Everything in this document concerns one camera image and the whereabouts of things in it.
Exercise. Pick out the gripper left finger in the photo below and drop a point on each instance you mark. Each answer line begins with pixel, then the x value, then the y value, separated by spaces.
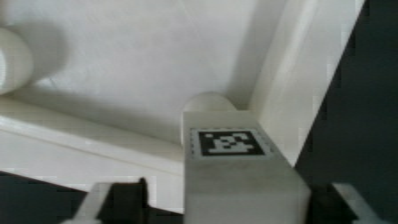
pixel 114 204

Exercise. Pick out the white table leg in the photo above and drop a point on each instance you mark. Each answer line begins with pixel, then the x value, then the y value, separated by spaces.
pixel 244 187

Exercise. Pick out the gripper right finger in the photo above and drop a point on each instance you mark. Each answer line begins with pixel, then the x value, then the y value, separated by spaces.
pixel 338 206

